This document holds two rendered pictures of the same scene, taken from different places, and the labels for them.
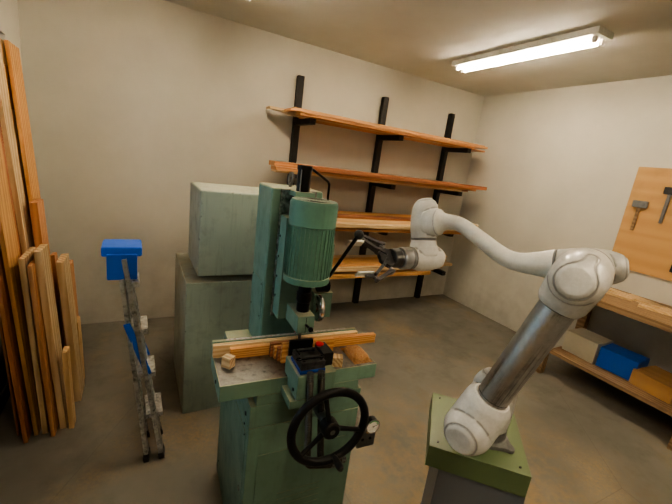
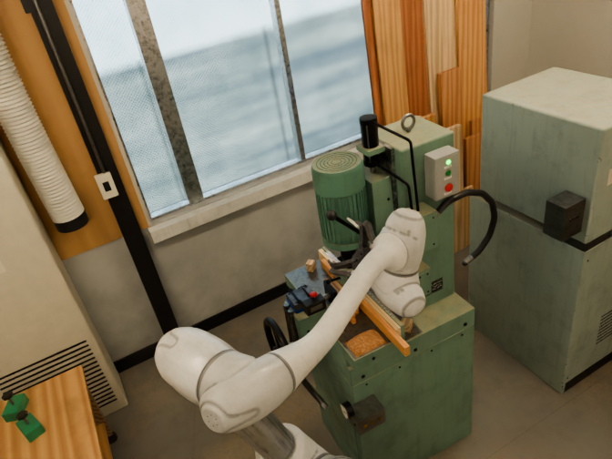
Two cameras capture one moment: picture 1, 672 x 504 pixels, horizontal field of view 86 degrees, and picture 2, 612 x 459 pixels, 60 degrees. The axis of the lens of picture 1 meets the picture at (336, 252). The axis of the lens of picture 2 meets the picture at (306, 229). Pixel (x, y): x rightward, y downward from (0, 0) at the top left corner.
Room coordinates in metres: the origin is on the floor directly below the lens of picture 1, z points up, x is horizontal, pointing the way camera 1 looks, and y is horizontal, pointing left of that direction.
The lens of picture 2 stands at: (1.35, -1.49, 2.27)
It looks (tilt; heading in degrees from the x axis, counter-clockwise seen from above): 33 degrees down; 96
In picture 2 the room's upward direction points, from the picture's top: 10 degrees counter-clockwise
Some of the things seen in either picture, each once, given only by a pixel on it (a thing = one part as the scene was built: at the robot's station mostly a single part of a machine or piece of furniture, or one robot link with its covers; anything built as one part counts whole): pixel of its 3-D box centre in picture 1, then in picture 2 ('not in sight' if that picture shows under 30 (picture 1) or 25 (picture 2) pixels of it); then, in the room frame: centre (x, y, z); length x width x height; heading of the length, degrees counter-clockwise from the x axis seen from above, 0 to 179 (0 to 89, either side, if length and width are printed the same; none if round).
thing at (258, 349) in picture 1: (308, 344); (360, 301); (1.33, 0.06, 0.92); 0.62 x 0.02 x 0.04; 117
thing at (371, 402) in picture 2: (360, 428); (366, 414); (1.30, -0.20, 0.58); 0.12 x 0.08 x 0.08; 27
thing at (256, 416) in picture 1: (285, 365); (383, 314); (1.42, 0.16, 0.76); 0.57 x 0.45 x 0.09; 27
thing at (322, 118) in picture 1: (383, 210); not in sight; (4.02, -0.47, 1.20); 2.71 x 0.56 x 2.40; 120
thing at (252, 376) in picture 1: (300, 372); (329, 312); (1.20, 0.07, 0.87); 0.61 x 0.30 x 0.06; 117
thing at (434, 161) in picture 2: not in sight; (442, 173); (1.66, 0.12, 1.40); 0.10 x 0.06 x 0.16; 27
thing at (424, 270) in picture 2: (319, 302); (416, 278); (1.55, 0.04, 1.02); 0.09 x 0.07 x 0.12; 117
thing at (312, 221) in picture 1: (310, 241); (341, 201); (1.31, 0.10, 1.35); 0.18 x 0.18 x 0.31
